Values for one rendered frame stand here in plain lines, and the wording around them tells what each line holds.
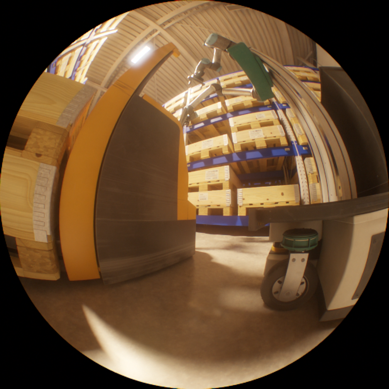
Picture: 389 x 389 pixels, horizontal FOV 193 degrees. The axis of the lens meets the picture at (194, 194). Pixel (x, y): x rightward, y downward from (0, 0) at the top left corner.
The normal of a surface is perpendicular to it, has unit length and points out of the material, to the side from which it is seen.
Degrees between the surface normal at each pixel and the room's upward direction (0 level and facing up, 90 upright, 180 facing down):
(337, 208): 90
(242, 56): 180
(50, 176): 90
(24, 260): 90
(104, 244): 90
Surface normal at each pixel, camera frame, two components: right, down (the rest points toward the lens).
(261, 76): -0.03, 0.99
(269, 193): -0.54, -0.14
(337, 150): -0.71, -0.13
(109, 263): 0.84, -0.06
